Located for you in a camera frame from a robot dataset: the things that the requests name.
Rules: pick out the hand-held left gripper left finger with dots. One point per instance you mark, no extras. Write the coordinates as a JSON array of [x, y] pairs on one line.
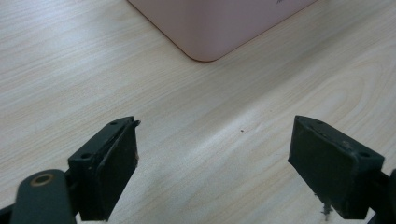
[[102, 174]]

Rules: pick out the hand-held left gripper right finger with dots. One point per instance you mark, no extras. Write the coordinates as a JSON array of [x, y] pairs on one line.
[[333, 168]]

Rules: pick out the pink storage box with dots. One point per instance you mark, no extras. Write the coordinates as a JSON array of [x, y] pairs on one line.
[[211, 25]]

